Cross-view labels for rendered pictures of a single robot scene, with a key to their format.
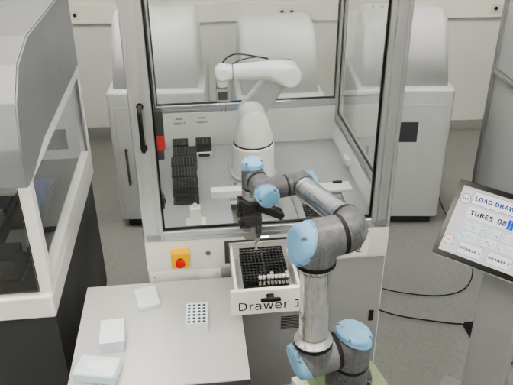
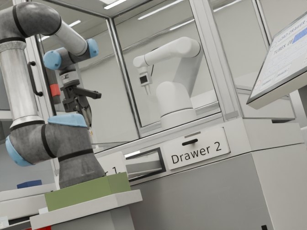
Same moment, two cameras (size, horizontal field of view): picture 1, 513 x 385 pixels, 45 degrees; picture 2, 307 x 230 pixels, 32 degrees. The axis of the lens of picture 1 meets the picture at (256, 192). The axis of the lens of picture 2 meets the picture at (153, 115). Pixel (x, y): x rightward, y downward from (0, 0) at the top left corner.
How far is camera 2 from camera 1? 220 cm
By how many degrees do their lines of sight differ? 49
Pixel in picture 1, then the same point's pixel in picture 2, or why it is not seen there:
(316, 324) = (12, 98)
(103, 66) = not seen: hidden behind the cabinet
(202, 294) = not seen: hidden behind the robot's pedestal
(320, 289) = (6, 63)
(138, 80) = (29, 45)
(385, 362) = not seen: outside the picture
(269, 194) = (47, 54)
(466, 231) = (268, 69)
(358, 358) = (59, 134)
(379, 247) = (241, 143)
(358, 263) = (227, 165)
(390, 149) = (211, 38)
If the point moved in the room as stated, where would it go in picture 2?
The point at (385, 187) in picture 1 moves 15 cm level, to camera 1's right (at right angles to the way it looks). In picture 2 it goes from (221, 75) to (253, 63)
